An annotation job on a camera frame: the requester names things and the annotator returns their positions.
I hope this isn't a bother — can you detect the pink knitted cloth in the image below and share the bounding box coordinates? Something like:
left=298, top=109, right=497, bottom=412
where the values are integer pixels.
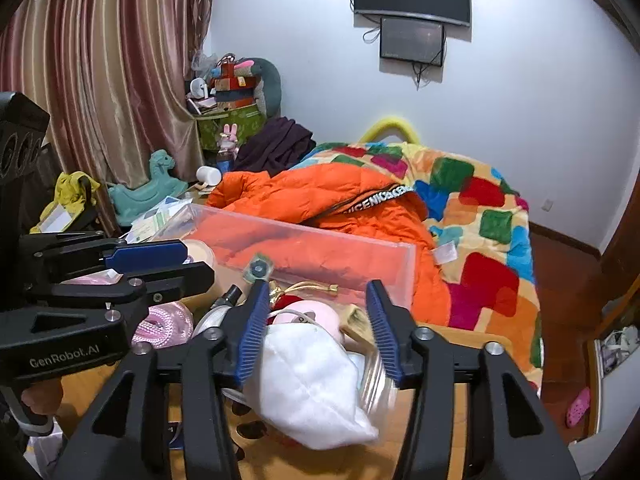
left=132, top=301, right=194, bottom=349

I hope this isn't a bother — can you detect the green glass bottle black cap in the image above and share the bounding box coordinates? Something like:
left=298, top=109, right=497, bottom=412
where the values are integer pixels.
left=192, top=285, right=243, bottom=338

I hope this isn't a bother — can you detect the red velvet pouch gold ribbon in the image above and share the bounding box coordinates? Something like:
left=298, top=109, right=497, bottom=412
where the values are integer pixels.
left=268, top=280, right=340, bottom=324

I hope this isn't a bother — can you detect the pink round piggy container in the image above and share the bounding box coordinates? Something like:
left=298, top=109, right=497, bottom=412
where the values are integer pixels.
left=273, top=300, right=344, bottom=344

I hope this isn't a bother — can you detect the white drawstring cloth bag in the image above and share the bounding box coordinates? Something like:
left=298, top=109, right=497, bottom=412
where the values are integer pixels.
left=224, top=322, right=397, bottom=451

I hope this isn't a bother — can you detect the cream jar purple label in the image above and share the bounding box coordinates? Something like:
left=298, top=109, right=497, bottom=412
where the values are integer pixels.
left=182, top=238, right=216, bottom=269

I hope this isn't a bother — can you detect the person left hand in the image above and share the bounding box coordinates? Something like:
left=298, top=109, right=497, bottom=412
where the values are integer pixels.
left=21, top=378, right=64, bottom=416

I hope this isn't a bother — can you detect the yellow cloth on chair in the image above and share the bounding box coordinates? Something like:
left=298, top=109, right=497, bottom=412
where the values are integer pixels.
left=29, top=171, right=101, bottom=234

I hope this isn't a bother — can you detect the pile of papers and books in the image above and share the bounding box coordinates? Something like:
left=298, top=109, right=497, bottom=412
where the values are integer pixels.
left=122, top=196, right=192, bottom=244

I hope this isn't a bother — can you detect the pink croc shoe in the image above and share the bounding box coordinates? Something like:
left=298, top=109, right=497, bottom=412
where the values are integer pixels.
left=565, top=387, right=591, bottom=428

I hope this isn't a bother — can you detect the teal rocking horse toy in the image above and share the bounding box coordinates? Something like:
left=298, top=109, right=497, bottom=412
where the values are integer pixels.
left=106, top=148, right=190, bottom=228

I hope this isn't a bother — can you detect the white cup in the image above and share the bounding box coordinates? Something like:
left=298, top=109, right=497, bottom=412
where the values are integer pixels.
left=196, top=166, right=222, bottom=186

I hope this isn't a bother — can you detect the green patterned storage box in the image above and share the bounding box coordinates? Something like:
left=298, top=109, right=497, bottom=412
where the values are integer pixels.
left=195, top=104, right=266, bottom=152

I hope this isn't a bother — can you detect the pink bunny figurine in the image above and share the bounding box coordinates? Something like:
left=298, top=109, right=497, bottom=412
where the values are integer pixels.
left=216, top=124, right=239, bottom=174

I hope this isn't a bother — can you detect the clear plastic storage box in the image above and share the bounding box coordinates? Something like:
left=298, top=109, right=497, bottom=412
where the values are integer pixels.
left=154, top=205, right=416, bottom=311

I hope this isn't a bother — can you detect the colourful patchwork blanket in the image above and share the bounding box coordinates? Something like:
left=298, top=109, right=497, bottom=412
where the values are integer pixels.
left=302, top=142, right=544, bottom=388

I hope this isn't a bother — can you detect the striped pink curtain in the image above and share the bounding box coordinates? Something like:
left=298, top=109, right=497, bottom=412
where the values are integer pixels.
left=0, top=0, right=216, bottom=231

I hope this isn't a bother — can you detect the dark purple garment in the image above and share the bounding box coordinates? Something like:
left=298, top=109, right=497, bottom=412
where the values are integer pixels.
left=233, top=117, right=316, bottom=177

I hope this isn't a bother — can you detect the orange puffer jacket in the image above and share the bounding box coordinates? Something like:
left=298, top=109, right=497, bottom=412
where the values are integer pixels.
left=206, top=162, right=451, bottom=326

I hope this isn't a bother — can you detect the grey stuffed toy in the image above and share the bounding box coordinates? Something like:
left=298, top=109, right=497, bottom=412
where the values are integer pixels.
left=250, top=58, right=282, bottom=118

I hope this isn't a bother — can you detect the yellow foam headboard arch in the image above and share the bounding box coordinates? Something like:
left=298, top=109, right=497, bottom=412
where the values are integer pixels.
left=359, top=116, right=420, bottom=144

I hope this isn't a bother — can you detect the small wall monitor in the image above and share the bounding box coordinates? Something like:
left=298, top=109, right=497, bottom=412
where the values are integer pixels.
left=380, top=16, right=445, bottom=67

